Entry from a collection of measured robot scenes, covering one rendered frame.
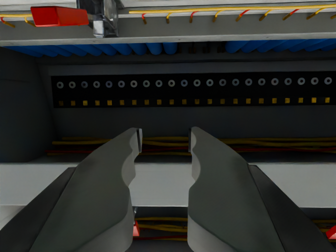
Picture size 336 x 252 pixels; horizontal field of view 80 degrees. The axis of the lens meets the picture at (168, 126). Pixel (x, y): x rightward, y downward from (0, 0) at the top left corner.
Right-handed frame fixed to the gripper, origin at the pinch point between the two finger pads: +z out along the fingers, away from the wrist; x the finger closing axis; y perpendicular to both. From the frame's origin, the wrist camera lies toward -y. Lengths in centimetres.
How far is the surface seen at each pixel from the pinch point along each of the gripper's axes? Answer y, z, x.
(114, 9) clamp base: -7.1, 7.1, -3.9
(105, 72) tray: 0.9, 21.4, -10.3
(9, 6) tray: -7.6, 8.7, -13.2
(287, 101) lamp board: 5.9, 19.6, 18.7
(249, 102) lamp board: 5.8, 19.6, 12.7
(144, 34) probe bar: -5.1, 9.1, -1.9
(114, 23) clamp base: -6.1, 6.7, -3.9
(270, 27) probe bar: -5.3, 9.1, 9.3
